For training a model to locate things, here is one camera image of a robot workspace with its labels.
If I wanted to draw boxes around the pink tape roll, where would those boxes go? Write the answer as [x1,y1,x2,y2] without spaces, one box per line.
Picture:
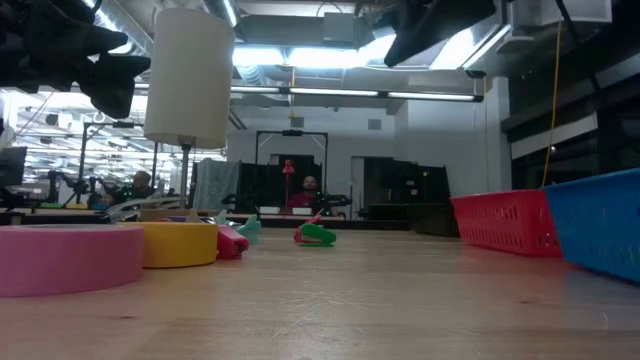
[0,223,146,299]

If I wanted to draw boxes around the red plastic basket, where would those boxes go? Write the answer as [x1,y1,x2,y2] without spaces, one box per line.
[449,188,564,260]

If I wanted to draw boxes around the person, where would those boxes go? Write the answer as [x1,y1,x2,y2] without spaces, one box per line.
[285,174,323,212]
[115,169,158,202]

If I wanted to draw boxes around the yellow tape roll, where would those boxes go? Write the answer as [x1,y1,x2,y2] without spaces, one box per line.
[119,220,220,270]

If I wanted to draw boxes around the long ceiling light bar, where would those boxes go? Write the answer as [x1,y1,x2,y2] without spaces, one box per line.
[133,81,486,105]

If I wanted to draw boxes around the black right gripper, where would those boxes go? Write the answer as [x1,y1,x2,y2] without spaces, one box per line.
[355,0,498,69]

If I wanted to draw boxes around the grey hanging cloth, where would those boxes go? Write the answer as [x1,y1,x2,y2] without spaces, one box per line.
[191,157,242,213]

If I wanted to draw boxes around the black rig frame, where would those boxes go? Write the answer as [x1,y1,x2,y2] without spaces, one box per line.
[254,129,330,218]
[76,120,157,192]

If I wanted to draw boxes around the small red stapler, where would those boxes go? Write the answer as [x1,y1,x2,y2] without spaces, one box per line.
[215,224,251,261]

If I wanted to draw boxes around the small green stapler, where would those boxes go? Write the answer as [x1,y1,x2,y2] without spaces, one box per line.
[298,222,338,249]

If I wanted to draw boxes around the grey ceiling duct box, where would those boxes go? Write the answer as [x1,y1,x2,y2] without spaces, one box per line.
[321,11,357,44]

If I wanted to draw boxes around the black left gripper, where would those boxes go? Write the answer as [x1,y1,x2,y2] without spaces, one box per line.
[0,0,152,121]

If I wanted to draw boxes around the white shade table lamp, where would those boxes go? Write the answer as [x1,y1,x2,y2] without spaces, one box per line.
[139,6,237,225]

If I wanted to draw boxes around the teal staple remover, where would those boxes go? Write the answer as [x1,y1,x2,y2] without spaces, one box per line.
[213,209,263,247]

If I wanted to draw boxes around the black cabinet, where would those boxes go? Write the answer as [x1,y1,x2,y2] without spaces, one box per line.
[361,155,452,222]

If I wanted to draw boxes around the blue plastic basket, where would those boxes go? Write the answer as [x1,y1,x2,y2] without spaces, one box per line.
[541,167,640,285]

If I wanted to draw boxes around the black monitor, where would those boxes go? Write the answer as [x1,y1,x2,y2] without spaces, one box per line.
[0,145,29,188]

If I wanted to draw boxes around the black plastic basket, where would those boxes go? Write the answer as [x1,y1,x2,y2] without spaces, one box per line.
[410,201,460,238]

